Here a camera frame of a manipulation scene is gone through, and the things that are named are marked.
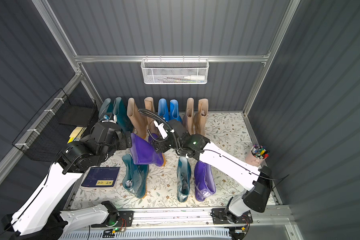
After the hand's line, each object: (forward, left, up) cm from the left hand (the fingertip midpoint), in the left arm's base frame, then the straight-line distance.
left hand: (122, 136), depth 63 cm
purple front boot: (+1, -6, -15) cm, 16 cm away
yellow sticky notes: (+8, +28, -8) cm, 30 cm away
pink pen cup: (+3, -68, -23) cm, 72 cm away
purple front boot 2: (-17, -35, -9) cm, 40 cm away
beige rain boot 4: (+21, -36, -12) cm, 44 cm away
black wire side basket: (+2, +38, -4) cm, 38 cm away
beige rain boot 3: (+20, -29, -10) cm, 37 cm away
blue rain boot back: (+26, -21, -10) cm, 34 cm away
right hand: (+3, -15, -6) cm, 16 cm away
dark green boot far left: (+28, +19, -10) cm, 36 cm away
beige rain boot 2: (+34, -5, -12) cm, 36 cm away
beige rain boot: (+28, +2, -21) cm, 35 cm away
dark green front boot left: (-6, 0, -30) cm, 30 cm away
